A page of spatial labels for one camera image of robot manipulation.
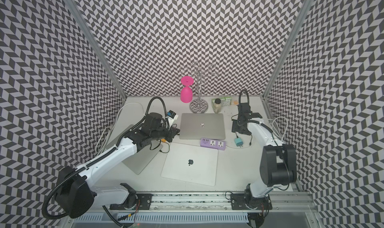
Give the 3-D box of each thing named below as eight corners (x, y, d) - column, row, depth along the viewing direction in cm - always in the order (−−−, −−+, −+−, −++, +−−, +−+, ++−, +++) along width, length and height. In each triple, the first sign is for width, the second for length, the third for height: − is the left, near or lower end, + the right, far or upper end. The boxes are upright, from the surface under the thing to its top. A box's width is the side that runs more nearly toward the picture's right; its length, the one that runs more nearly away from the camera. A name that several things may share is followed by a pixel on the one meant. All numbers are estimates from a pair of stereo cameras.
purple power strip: (199, 146, 94) (199, 144, 91) (200, 140, 97) (200, 137, 94) (225, 150, 92) (225, 148, 90) (225, 143, 95) (226, 141, 93)
